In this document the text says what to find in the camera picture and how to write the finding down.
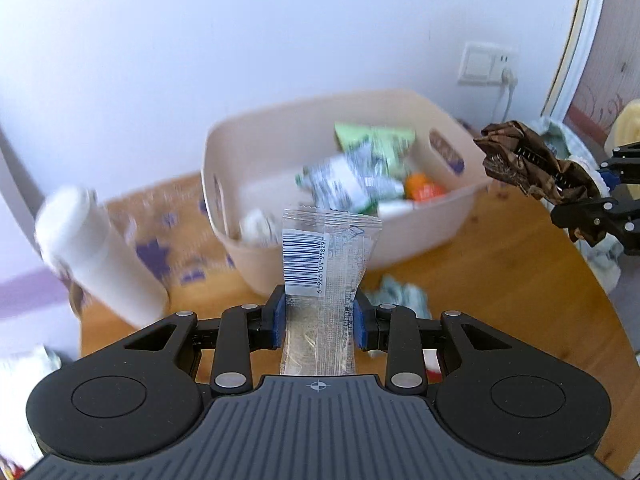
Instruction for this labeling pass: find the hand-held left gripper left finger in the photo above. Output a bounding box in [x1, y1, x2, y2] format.
[122, 285, 288, 396]

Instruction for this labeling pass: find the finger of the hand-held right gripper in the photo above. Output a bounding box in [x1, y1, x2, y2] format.
[550, 195, 640, 256]
[597, 142, 640, 186]

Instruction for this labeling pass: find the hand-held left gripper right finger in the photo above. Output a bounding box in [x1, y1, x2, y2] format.
[352, 294, 518, 395]

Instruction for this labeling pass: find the clear packet with barcode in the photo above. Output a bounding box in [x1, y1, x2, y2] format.
[280, 206, 383, 377]

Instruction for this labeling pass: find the beige plastic storage bin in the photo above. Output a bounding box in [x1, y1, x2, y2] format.
[200, 89, 493, 297]

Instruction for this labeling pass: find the green white snack packet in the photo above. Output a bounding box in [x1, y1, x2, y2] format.
[295, 142, 406, 211]

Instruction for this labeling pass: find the small orange box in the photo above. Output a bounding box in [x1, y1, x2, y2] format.
[404, 172, 447, 202]

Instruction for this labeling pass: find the large green snack bag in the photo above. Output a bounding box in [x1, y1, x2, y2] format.
[334, 122, 417, 181]

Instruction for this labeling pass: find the wooden desktop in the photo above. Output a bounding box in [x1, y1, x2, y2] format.
[79, 172, 640, 476]

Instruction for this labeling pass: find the yellow cloth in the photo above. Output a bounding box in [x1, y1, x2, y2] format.
[605, 105, 640, 158]

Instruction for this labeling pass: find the pale green clothes bundle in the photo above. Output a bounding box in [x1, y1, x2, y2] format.
[537, 117, 623, 291]

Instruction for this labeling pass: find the light blue scrunchie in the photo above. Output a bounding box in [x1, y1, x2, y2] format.
[364, 274, 432, 321]

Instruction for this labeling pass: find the brown patterned panel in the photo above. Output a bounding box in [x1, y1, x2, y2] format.
[570, 0, 640, 131]

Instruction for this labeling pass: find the purple flower patterned table mat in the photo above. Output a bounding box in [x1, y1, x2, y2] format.
[105, 172, 266, 296]

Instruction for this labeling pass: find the white thermos bottle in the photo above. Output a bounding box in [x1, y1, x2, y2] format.
[34, 186, 168, 328]

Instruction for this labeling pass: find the wooden chair back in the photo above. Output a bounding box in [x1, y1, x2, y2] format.
[67, 280, 88, 318]

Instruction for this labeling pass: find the lilac bed headboard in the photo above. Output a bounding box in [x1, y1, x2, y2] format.
[0, 125, 76, 356]

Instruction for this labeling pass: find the white power cable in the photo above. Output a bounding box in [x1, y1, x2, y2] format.
[492, 85, 516, 121]

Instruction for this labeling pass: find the white door frame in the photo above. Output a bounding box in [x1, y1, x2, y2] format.
[540, 0, 613, 123]

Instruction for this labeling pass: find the white wall switch socket panel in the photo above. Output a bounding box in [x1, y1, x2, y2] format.
[457, 42, 518, 87]

